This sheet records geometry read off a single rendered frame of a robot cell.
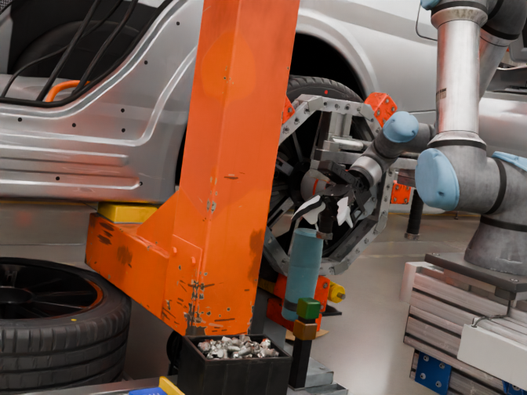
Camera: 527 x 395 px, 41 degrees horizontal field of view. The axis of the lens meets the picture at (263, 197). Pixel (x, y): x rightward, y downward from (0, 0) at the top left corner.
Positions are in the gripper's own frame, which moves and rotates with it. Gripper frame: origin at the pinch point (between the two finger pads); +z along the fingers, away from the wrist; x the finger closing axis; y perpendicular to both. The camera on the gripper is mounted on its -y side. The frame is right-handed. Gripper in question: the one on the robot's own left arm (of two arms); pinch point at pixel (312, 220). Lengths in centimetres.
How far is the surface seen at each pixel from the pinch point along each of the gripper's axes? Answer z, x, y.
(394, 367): -65, 71, 141
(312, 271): -9.5, 21.2, 27.5
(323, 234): -10.5, 11.2, 13.9
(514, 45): -387, 153, 144
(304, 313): 18.5, -5.7, 11.4
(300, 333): 21.2, -4.7, 15.0
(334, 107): -47, 25, -3
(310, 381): -4, 42, 74
